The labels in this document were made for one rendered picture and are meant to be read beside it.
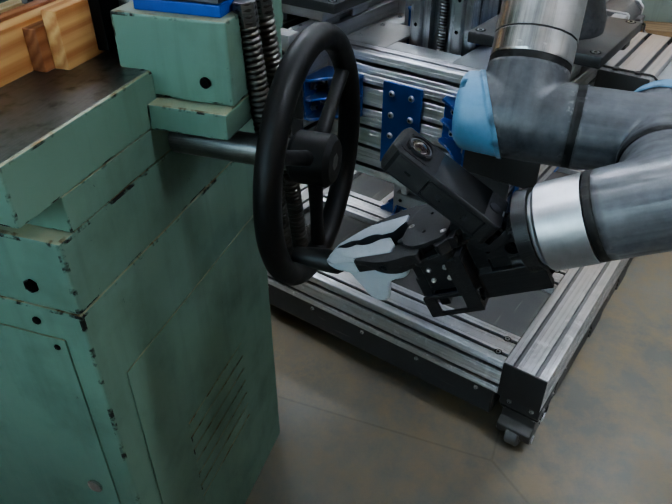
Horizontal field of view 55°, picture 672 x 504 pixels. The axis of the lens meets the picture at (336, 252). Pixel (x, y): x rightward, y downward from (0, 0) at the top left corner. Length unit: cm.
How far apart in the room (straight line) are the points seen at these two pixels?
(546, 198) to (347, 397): 106
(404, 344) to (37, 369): 84
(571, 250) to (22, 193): 45
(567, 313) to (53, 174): 112
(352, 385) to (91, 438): 81
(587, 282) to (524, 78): 102
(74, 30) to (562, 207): 53
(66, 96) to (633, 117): 52
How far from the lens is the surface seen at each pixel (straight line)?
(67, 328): 74
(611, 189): 52
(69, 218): 66
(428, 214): 60
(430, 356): 142
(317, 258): 66
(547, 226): 53
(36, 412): 90
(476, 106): 60
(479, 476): 143
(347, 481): 139
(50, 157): 63
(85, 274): 70
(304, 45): 64
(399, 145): 54
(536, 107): 60
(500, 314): 146
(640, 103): 61
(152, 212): 78
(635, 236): 52
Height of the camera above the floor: 115
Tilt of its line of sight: 36 degrees down
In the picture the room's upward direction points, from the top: straight up
